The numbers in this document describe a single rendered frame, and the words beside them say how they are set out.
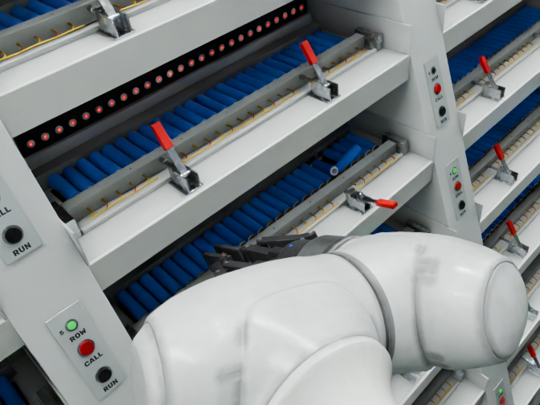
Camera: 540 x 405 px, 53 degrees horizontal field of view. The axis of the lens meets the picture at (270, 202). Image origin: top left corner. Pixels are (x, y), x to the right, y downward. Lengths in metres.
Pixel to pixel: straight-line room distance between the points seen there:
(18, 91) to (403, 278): 0.40
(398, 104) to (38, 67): 0.62
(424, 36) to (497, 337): 0.65
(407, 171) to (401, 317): 0.61
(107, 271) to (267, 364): 0.37
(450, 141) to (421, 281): 0.67
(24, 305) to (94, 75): 0.25
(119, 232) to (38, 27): 0.24
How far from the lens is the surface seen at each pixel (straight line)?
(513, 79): 1.28
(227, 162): 0.72
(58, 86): 0.60
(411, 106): 0.99
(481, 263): 0.41
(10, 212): 0.59
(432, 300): 0.40
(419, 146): 1.01
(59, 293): 0.63
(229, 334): 0.32
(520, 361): 1.68
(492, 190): 1.26
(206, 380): 0.31
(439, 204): 1.06
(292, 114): 0.80
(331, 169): 0.93
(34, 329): 0.64
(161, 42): 0.65
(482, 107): 1.17
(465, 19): 1.08
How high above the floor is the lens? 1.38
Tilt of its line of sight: 25 degrees down
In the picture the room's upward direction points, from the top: 21 degrees counter-clockwise
